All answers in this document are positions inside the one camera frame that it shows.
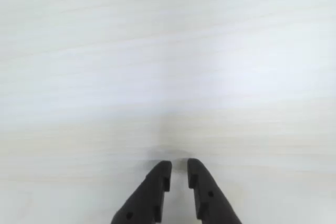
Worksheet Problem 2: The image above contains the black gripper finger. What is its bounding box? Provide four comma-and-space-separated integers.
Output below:
186, 157, 243, 224
110, 160, 173, 224

